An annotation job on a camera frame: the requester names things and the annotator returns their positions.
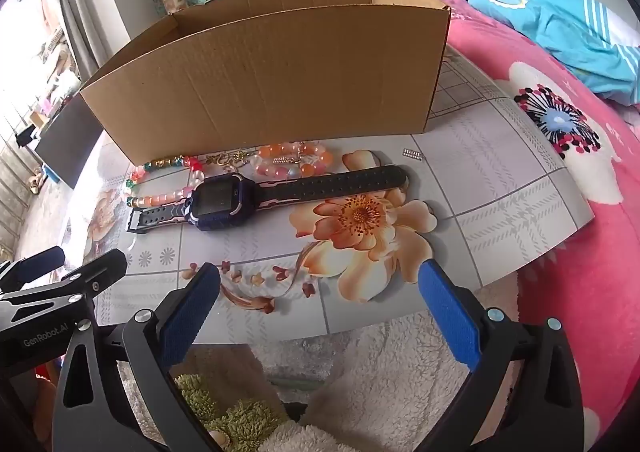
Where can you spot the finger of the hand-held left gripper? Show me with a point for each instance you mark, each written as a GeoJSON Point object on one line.
{"type": "Point", "coordinates": [45, 262]}
{"type": "Point", "coordinates": [100, 267]}

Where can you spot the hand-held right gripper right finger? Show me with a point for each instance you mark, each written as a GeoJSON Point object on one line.
{"type": "Point", "coordinates": [450, 317]}

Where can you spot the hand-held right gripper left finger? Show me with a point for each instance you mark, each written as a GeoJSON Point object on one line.
{"type": "Point", "coordinates": [190, 317]}

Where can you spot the purple black smart watch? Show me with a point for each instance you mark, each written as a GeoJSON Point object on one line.
{"type": "Point", "coordinates": [225, 197]}

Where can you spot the small silver rhinestone bar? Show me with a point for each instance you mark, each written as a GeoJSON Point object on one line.
{"type": "Point", "coordinates": [286, 159]}
{"type": "Point", "coordinates": [411, 154]}

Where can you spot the brown cardboard box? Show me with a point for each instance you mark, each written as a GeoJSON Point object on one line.
{"type": "Point", "coordinates": [260, 77]}

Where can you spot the white fluffy blanket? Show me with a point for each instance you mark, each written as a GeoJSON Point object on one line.
{"type": "Point", "coordinates": [380, 382]}

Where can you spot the green fluffy cloth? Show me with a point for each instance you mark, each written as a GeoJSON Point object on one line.
{"type": "Point", "coordinates": [235, 419]}

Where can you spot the dark grey flat panel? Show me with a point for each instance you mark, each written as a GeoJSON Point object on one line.
{"type": "Point", "coordinates": [67, 147]}

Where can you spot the pink flower blanket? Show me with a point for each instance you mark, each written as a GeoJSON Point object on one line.
{"type": "Point", "coordinates": [590, 252]}

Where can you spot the grey curtain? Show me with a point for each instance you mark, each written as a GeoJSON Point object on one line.
{"type": "Point", "coordinates": [80, 2]}

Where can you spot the blue cartoon garment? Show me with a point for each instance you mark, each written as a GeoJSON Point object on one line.
{"type": "Point", "coordinates": [565, 27]}

